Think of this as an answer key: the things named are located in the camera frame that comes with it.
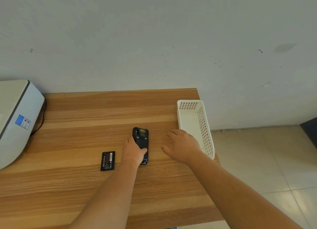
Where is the person's left hand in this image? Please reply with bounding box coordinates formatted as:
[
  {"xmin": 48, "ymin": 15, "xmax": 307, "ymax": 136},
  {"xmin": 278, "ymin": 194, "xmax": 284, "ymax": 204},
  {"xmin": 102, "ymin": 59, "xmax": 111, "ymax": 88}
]
[{"xmin": 121, "ymin": 136, "xmax": 148, "ymax": 167}]

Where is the person's right hand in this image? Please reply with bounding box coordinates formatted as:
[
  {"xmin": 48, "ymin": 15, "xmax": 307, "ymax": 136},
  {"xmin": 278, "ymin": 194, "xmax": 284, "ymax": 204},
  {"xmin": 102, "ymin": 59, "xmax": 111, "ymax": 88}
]
[{"xmin": 161, "ymin": 129, "xmax": 204, "ymax": 165}]

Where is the black handheld scanner device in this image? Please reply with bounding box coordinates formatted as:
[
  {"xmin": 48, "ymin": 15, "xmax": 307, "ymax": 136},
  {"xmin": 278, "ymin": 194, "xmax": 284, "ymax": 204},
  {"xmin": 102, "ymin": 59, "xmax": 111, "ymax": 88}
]
[{"xmin": 132, "ymin": 127, "xmax": 149, "ymax": 165}]

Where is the person's right forearm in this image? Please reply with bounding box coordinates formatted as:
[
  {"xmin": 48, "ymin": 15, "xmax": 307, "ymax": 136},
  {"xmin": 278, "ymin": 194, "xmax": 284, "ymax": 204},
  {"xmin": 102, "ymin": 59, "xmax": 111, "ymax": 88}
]
[{"xmin": 185, "ymin": 151, "xmax": 304, "ymax": 229}]

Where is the person's left forearm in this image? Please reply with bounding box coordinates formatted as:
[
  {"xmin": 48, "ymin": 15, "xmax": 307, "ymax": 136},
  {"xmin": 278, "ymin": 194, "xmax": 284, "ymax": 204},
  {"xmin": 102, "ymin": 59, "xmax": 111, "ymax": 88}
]
[{"xmin": 66, "ymin": 160, "xmax": 140, "ymax": 229}]

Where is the black flat battery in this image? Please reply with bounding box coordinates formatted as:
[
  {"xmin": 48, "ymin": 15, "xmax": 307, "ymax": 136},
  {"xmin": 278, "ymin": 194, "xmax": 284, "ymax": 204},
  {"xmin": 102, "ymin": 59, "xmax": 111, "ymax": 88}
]
[{"xmin": 100, "ymin": 151, "xmax": 116, "ymax": 172}]

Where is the white perforated plastic basket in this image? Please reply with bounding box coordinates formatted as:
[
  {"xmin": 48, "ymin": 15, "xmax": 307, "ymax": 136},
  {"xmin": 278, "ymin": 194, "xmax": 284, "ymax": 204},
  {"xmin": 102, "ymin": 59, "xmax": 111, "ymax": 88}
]
[{"xmin": 177, "ymin": 100, "xmax": 215, "ymax": 160}]

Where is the white printer with blue sticker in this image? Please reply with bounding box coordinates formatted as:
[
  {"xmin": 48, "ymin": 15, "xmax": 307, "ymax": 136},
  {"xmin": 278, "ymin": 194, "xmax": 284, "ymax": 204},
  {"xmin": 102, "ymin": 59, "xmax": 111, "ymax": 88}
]
[{"xmin": 0, "ymin": 80, "xmax": 46, "ymax": 170}]

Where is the dark object on floor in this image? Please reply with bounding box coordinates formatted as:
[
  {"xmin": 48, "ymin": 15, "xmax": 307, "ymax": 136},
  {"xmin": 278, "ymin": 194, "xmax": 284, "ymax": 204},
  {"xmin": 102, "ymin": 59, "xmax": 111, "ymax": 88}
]
[{"xmin": 299, "ymin": 117, "xmax": 317, "ymax": 150}]

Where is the black power cable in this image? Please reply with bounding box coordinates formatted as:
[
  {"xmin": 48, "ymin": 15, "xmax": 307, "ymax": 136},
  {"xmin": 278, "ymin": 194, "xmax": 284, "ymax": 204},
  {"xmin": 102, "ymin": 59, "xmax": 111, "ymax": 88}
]
[{"xmin": 30, "ymin": 97, "xmax": 48, "ymax": 136}]

